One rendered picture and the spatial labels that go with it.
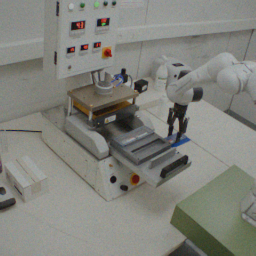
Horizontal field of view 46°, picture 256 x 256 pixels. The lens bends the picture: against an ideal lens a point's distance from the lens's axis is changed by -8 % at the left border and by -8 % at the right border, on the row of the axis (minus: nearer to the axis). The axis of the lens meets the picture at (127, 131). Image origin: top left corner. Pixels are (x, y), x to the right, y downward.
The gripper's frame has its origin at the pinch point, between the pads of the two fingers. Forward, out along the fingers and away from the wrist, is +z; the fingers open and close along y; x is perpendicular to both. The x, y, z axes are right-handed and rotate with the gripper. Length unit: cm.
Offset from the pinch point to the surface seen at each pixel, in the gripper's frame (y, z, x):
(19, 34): -65, -46, -61
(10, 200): 1, -1, -96
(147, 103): -34.8, 0.3, 11.6
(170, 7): -67, -54, 54
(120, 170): 13, -6, -49
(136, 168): 25, -17, -52
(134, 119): -0.7, -18.6, -31.6
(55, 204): 8, 5, -79
